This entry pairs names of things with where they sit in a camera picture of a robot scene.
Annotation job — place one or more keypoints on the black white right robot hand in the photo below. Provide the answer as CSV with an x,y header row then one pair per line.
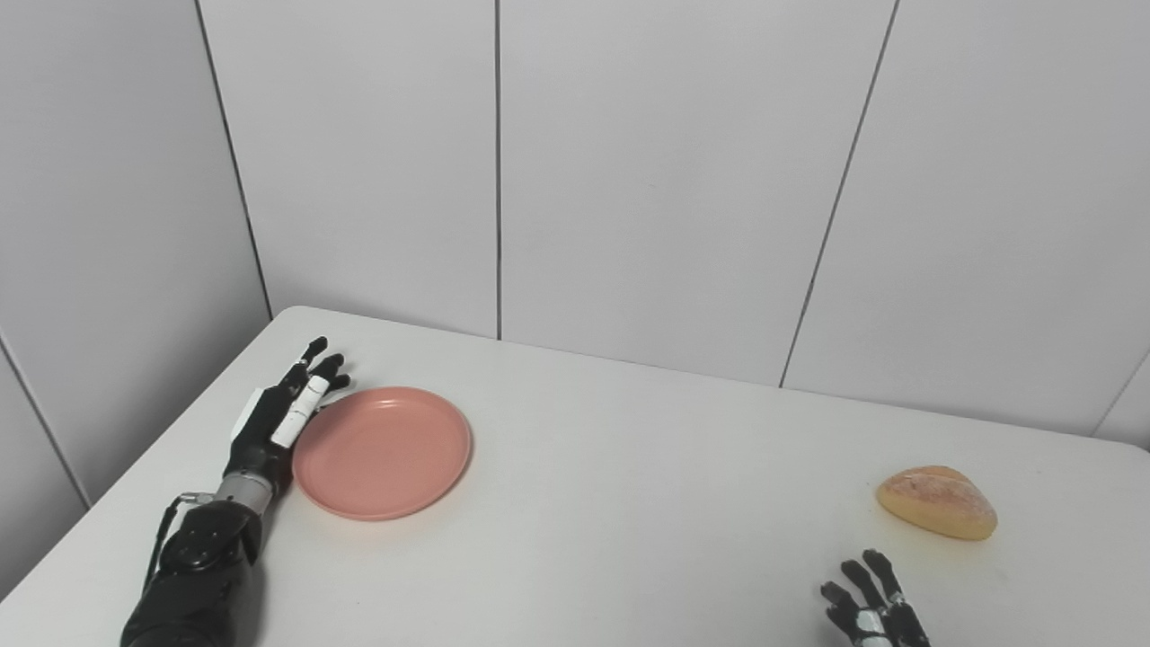
x,y
885,620

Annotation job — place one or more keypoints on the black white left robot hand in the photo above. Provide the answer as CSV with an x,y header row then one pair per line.
x,y
260,431

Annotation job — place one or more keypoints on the pink round plate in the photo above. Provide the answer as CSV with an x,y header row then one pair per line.
x,y
382,454

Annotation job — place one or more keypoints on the golden bread roll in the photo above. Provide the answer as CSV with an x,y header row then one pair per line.
x,y
936,503

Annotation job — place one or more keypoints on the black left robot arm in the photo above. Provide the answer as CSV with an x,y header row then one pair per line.
x,y
202,575

